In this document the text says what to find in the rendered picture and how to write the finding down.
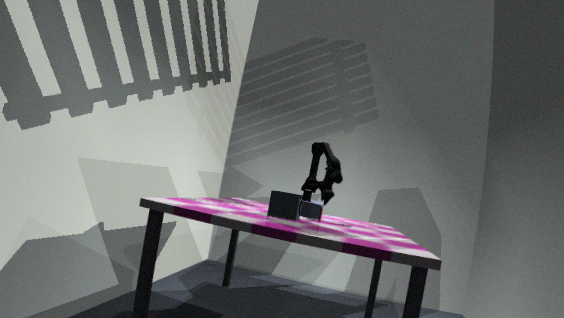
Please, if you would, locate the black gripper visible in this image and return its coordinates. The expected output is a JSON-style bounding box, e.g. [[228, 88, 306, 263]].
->
[[319, 178, 335, 206]]

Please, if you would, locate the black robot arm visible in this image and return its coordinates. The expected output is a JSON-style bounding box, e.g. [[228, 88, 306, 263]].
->
[[301, 142, 343, 202]]

